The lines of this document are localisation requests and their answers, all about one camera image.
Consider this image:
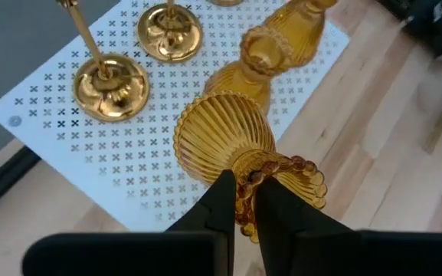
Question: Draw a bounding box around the medium gold candlestick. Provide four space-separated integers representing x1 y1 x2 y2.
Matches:
136 0 204 64

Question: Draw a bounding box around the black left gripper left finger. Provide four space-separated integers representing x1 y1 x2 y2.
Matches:
21 169 237 276

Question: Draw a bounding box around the short gold candlestick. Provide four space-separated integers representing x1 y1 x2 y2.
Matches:
55 0 151 123

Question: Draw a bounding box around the amber ribbed glass candle holder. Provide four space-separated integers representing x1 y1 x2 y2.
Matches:
204 25 294 116
264 0 339 68
172 90 329 245

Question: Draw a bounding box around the white perforated metal shelf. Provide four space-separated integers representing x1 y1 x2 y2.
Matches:
0 0 351 233

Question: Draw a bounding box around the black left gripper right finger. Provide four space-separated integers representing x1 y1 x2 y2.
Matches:
254 176 442 276

